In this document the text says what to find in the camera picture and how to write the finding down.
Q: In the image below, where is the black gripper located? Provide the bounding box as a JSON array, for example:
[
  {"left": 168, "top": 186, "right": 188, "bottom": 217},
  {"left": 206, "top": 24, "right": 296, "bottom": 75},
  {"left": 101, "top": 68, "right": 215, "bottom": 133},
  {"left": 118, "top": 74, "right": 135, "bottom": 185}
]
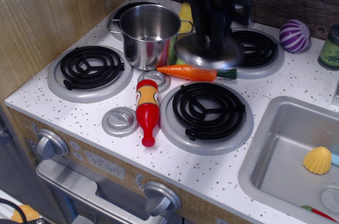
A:
[{"left": 184, "top": 0, "right": 252, "bottom": 55}]

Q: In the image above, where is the steel pot lid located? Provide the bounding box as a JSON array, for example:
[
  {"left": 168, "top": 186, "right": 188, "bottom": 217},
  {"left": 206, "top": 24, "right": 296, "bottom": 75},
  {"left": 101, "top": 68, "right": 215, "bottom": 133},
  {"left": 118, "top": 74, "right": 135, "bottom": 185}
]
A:
[{"left": 174, "top": 33, "right": 245, "bottom": 70}]

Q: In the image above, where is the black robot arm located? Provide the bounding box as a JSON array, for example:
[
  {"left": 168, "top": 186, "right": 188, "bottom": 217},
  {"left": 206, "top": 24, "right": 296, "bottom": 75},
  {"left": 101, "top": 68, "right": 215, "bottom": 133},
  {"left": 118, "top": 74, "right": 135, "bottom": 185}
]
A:
[{"left": 185, "top": 0, "right": 252, "bottom": 54}]

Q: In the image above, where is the steel cooking pot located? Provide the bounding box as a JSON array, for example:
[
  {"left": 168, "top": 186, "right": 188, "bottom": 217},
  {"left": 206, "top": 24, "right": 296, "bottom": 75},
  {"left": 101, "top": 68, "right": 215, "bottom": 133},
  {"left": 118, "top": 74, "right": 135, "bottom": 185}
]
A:
[{"left": 108, "top": 3, "right": 194, "bottom": 70}]

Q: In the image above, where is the green toy vegetable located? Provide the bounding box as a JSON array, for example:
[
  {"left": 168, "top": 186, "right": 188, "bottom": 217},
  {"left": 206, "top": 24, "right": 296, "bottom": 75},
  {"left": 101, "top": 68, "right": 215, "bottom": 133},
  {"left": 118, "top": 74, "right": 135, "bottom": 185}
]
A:
[{"left": 176, "top": 58, "right": 186, "bottom": 65}]

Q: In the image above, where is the orange toy carrot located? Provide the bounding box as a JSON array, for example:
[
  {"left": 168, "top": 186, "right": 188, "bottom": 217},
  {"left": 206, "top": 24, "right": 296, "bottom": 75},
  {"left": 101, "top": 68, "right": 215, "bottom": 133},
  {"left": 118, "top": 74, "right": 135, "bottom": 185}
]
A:
[{"left": 157, "top": 64, "right": 237, "bottom": 82}]

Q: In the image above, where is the back right stove burner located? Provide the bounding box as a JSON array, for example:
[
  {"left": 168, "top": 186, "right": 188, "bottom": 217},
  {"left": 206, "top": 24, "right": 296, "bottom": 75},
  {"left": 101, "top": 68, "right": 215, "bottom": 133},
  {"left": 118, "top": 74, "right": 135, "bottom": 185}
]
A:
[{"left": 230, "top": 28, "right": 284, "bottom": 79}]

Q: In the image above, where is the stove burner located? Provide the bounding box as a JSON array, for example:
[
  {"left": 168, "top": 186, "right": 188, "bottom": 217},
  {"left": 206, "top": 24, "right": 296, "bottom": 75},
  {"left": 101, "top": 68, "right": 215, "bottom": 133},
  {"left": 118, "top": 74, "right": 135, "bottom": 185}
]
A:
[
  {"left": 160, "top": 82, "right": 254, "bottom": 156},
  {"left": 47, "top": 46, "right": 132, "bottom": 103},
  {"left": 230, "top": 28, "right": 284, "bottom": 79},
  {"left": 108, "top": 2, "right": 149, "bottom": 41}
]

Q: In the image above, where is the grey stovetop knob middle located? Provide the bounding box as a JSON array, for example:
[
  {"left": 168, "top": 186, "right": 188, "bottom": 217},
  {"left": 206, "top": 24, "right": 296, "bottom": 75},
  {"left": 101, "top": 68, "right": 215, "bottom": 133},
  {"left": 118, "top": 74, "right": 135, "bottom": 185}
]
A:
[{"left": 137, "top": 70, "right": 171, "bottom": 93}]

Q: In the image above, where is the grey stovetop knob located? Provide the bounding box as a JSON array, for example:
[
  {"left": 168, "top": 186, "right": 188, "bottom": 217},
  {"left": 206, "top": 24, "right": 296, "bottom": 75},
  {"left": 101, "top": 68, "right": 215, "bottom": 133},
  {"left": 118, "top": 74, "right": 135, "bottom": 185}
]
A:
[
  {"left": 102, "top": 107, "right": 139, "bottom": 137},
  {"left": 137, "top": 70, "right": 171, "bottom": 93}
]

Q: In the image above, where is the purple striped toy onion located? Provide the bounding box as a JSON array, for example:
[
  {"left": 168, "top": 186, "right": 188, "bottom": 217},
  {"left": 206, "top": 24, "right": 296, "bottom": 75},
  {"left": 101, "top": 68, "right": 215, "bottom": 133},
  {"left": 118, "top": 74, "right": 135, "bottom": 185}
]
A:
[{"left": 279, "top": 19, "right": 310, "bottom": 52}]

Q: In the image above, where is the front right stove burner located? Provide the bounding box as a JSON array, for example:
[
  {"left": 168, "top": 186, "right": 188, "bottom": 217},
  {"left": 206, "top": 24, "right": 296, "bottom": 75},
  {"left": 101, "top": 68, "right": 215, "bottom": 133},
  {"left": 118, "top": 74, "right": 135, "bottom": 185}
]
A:
[{"left": 160, "top": 82, "right": 254, "bottom": 156}]

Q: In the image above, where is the red toy ketchup bottle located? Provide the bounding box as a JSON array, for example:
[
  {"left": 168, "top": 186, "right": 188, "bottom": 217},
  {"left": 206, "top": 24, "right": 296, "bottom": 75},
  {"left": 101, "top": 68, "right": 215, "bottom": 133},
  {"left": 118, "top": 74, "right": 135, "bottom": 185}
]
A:
[{"left": 136, "top": 79, "right": 160, "bottom": 147}]

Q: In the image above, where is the back left stove burner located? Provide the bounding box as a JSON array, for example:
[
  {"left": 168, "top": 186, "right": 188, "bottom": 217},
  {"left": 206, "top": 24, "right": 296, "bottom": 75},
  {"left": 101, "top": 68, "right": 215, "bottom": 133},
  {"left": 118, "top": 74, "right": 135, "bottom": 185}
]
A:
[{"left": 108, "top": 2, "right": 149, "bottom": 41}]

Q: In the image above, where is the green toy can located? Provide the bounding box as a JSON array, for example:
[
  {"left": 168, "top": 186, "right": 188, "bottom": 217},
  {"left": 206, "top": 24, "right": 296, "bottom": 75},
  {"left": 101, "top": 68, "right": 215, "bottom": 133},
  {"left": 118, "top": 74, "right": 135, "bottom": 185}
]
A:
[{"left": 318, "top": 24, "right": 339, "bottom": 70}]

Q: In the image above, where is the grey stovetop knob front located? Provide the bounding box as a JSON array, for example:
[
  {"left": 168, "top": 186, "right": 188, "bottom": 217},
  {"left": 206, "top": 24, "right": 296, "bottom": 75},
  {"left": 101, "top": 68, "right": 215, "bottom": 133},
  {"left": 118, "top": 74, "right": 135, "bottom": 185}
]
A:
[{"left": 102, "top": 107, "right": 139, "bottom": 137}]

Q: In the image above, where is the front left stove burner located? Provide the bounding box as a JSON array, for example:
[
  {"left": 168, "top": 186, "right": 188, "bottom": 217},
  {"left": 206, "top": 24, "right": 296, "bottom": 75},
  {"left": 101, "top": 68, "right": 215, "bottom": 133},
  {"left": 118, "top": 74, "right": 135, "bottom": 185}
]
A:
[{"left": 47, "top": 46, "right": 132, "bottom": 103}]

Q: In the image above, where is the metal sink basin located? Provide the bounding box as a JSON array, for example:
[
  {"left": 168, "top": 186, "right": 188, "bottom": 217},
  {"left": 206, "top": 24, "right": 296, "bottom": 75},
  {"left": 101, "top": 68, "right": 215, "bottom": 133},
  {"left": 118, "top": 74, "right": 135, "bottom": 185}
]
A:
[{"left": 238, "top": 96, "right": 338, "bottom": 223}]

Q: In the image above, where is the yellow toy corn piece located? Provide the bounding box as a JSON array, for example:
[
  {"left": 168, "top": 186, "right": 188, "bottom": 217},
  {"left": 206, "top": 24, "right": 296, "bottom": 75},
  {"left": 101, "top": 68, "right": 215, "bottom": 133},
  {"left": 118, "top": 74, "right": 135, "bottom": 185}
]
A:
[{"left": 303, "top": 147, "right": 332, "bottom": 175}]

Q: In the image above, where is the right oven knob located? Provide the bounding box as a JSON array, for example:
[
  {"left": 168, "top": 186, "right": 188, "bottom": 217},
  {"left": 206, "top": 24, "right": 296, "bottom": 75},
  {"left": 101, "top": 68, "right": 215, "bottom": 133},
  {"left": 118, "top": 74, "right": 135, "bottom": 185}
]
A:
[{"left": 144, "top": 181, "right": 182, "bottom": 217}]

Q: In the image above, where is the oven knob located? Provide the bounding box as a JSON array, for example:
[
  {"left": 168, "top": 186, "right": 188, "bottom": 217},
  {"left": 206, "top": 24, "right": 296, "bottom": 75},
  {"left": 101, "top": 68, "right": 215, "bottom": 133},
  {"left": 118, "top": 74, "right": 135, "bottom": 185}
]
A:
[
  {"left": 37, "top": 128, "right": 69, "bottom": 160},
  {"left": 144, "top": 181, "right": 182, "bottom": 217}
]

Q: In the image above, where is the light blue toy item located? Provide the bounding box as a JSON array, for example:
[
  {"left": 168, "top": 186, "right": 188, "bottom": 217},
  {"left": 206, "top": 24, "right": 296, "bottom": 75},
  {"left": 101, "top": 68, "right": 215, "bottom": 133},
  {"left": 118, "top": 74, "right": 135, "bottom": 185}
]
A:
[{"left": 329, "top": 147, "right": 339, "bottom": 167}]

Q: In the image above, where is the left oven knob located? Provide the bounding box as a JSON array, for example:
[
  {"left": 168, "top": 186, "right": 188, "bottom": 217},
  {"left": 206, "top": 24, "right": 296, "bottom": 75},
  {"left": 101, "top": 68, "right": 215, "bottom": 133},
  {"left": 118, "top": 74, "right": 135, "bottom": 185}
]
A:
[{"left": 37, "top": 128, "right": 69, "bottom": 160}]

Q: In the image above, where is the red toy chili pepper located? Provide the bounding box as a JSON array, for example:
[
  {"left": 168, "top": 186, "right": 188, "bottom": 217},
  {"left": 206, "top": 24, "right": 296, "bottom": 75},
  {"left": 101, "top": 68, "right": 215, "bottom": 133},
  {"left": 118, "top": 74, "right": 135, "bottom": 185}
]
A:
[{"left": 301, "top": 205, "right": 338, "bottom": 223}]

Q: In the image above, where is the grey oven door handle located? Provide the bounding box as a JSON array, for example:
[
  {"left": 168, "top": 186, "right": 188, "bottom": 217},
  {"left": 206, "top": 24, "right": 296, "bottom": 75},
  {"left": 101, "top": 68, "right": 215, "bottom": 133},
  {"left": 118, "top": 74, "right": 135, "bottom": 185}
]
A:
[{"left": 37, "top": 160, "right": 168, "bottom": 223}]

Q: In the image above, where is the orange object with black cable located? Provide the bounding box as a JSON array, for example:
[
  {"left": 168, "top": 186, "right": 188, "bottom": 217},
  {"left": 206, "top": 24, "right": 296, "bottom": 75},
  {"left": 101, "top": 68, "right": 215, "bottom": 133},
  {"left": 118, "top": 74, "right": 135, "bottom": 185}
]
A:
[{"left": 1, "top": 198, "right": 47, "bottom": 223}]

